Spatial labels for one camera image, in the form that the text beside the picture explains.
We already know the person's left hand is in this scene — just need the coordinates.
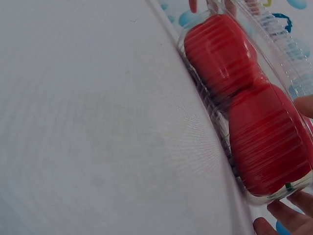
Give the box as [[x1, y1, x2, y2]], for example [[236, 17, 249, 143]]
[[188, 0, 238, 18]]

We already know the person's right hand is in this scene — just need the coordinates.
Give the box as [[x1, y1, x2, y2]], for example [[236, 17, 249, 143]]
[[252, 94, 313, 235]]

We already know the red bell pepper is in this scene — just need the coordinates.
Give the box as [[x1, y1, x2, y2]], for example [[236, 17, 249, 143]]
[[226, 83, 313, 197], [183, 14, 268, 99]]

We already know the clear plastic clamshell box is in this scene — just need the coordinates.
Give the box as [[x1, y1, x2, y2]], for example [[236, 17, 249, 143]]
[[148, 0, 313, 209]]

